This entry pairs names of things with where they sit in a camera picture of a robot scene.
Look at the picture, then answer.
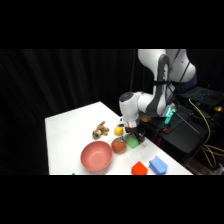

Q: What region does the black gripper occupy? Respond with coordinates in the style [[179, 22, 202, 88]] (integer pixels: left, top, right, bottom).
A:
[[127, 125, 147, 146]]

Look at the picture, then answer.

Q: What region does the green cube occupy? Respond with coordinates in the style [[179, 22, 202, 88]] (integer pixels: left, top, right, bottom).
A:
[[124, 133, 142, 150]]

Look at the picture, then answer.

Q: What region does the pink bowl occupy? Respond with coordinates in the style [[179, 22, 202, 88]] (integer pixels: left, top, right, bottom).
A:
[[80, 140, 113, 173]]

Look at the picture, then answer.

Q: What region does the yellow ball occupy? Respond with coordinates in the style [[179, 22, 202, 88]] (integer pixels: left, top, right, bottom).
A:
[[113, 125, 124, 137]]

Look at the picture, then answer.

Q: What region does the orange toy tomato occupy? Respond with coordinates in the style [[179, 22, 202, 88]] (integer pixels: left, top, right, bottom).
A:
[[110, 135, 127, 154]]

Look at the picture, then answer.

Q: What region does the red block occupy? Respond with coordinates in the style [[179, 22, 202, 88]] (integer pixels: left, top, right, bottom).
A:
[[130, 160, 149, 176]]

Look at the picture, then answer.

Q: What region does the blue block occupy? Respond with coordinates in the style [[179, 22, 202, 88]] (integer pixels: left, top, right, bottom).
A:
[[148, 155, 169, 176]]

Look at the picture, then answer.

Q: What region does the brown teddy bear toy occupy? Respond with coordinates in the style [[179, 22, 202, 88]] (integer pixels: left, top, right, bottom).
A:
[[91, 120, 111, 141]]

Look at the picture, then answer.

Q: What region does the black robot stand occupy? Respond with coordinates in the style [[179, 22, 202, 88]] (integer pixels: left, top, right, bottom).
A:
[[133, 96, 224, 165]]

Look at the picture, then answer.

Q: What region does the black laptop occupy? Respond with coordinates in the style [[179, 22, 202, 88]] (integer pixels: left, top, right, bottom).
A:
[[178, 85, 224, 110]]

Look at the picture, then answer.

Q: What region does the black curtain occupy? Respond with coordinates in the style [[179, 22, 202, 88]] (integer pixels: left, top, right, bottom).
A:
[[0, 49, 224, 176]]

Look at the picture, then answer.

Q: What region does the yellow cable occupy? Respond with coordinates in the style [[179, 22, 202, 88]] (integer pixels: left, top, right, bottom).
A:
[[187, 97, 224, 170]]

